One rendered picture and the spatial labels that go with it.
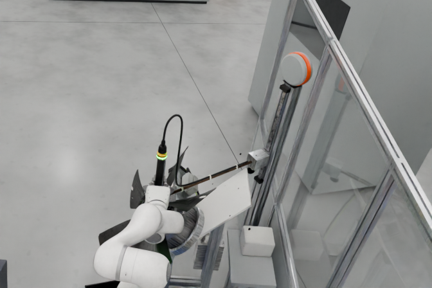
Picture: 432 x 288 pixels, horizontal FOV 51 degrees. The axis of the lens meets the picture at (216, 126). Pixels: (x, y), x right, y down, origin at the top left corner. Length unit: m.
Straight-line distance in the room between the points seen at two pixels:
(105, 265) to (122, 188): 2.71
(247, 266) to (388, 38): 1.98
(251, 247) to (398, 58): 1.97
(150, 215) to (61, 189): 2.68
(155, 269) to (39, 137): 3.37
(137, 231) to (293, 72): 1.13
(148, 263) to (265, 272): 1.27
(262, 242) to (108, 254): 1.30
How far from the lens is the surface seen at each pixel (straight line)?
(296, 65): 2.16
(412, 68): 3.95
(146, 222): 1.43
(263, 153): 2.42
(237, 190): 2.28
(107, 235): 2.43
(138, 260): 1.39
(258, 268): 2.58
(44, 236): 3.76
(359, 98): 1.78
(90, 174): 4.20
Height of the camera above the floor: 2.85
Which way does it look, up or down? 35 degrees down
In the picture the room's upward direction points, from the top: 11 degrees clockwise
